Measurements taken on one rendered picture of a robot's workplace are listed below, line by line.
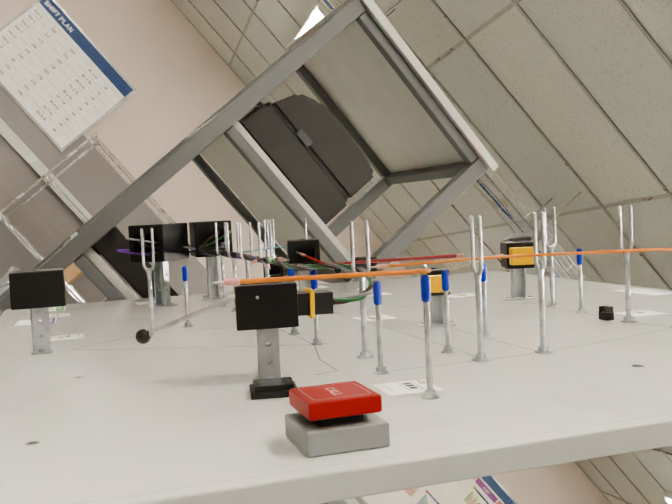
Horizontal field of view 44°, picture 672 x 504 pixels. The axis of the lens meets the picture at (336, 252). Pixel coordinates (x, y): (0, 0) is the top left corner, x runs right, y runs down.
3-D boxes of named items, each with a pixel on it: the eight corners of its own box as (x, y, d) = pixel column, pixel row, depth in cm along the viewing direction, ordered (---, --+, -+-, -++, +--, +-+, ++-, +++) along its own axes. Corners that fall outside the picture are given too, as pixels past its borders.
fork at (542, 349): (556, 352, 82) (551, 211, 82) (540, 354, 82) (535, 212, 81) (546, 349, 84) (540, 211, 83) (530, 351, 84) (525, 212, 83)
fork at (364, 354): (357, 359, 84) (350, 221, 83) (354, 356, 86) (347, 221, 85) (376, 358, 84) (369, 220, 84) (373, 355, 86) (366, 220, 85)
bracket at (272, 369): (256, 375, 79) (253, 323, 78) (281, 373, 79) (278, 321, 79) (258, 385, 74) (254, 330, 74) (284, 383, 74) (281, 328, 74)
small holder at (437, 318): (448, 317, 112) (446, 264, 112) (457, 326, 103) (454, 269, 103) (414, 318, 112) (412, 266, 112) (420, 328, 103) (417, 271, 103)
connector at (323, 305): (278, 312, 78) (278, 291, 78) (328, 310, 79) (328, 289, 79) (284, 316, 75) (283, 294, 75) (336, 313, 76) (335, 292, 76)
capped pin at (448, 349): (455, 353, 85) (452, 270, 84) (441, 353, 85) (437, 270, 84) (455, 350, 86) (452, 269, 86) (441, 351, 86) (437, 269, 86)
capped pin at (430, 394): (417, 397, 66) (411, 264, 66) (432, 394, 67) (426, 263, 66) (428, 400, 65) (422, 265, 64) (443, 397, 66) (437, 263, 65)
